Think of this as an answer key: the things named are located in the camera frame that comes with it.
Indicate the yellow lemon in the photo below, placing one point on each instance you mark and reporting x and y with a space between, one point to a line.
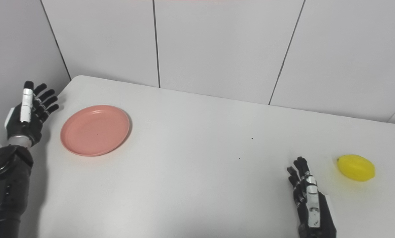
356 167

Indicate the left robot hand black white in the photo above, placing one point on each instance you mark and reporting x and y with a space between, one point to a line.
27 115

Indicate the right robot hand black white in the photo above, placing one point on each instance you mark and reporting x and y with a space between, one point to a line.
311 208

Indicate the pink round plate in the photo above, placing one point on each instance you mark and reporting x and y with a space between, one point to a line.
95 130

